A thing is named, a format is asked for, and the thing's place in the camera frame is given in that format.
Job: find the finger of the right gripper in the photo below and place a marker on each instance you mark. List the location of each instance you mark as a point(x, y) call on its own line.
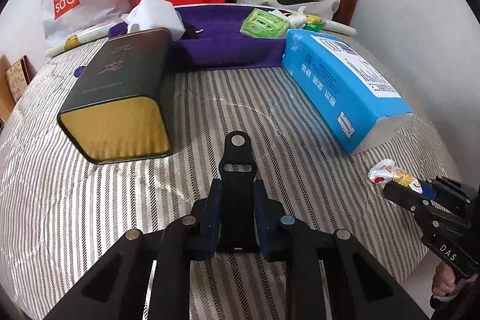
point(432, 190)
point(404, 197)

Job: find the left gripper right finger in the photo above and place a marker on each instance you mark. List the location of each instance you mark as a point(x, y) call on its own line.
point(268, 213)

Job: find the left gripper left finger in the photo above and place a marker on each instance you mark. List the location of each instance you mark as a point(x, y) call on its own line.
point(206, 231)

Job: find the red white candy wrapper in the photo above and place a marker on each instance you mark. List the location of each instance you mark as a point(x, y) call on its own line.
point(386, 171)

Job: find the small green tissue packet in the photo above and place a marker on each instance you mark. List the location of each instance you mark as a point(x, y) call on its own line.
point(314, 27)

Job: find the green wet wipes pack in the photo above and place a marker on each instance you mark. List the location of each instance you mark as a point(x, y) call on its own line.
point(264, 25)

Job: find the white mesh cloth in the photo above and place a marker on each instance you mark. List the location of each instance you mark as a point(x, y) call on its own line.
point(295, 20)

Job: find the person's right hand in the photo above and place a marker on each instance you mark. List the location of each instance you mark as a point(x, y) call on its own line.
point(444, 280)

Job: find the blue tissue box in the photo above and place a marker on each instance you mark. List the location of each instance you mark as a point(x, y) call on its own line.
point(360, 107)

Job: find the dark green gold tin box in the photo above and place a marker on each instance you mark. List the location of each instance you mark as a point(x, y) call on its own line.
point(120, 107)

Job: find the purple towel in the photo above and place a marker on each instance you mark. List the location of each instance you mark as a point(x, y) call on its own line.
point(212, 41)

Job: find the wooden headboard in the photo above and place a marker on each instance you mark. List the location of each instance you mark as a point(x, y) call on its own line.
point(7, 104)

